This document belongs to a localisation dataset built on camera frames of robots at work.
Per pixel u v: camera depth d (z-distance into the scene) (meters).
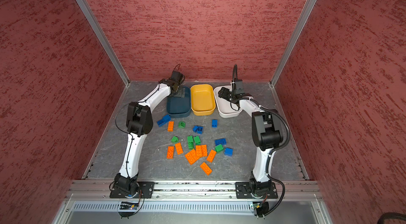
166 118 0.99
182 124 0.95
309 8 0.81
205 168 0.81
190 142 0.88
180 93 0.97
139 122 0.62
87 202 0.71
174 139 0.90
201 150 0.85
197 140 0.88
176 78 0.85
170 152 0.85
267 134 0.52
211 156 0.85
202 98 1.10
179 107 1.02
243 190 0.74
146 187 0.74
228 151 0.87
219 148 0.85
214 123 0.98
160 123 0.97
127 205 0.73
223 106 1.08
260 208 0.71
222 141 0.90
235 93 0.78
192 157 0.84
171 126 0.94
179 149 0.87
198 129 0.92
